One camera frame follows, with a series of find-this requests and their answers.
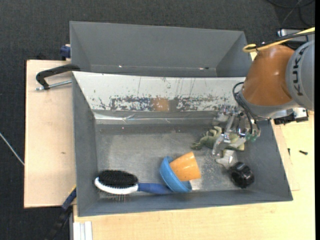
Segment orange cup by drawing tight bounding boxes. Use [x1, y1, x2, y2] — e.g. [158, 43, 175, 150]
[168, 151, 202, 182]

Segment pale flat board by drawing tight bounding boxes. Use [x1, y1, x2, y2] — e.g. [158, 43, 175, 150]
[23, 59, 77, 209]

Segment black round knob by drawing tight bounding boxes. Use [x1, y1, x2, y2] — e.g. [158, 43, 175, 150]
[228, 161, 256, 189]

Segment grey metal bin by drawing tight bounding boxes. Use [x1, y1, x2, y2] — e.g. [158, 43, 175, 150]
[69, 20, 294, 217]

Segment blue bowl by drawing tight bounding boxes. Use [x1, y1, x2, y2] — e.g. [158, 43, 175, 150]
[159, 155, 193, 194]

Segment green toy animal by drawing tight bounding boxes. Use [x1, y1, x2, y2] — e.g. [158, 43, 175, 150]
[191, 125, 246, 152]

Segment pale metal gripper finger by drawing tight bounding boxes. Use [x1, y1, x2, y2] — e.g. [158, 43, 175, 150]
[215, 148, 237, 170]
[211, 136, 227, 158]

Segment blue-handled black bristle brush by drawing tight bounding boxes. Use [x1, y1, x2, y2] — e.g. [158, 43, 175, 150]
[93, 169, 174, 196]

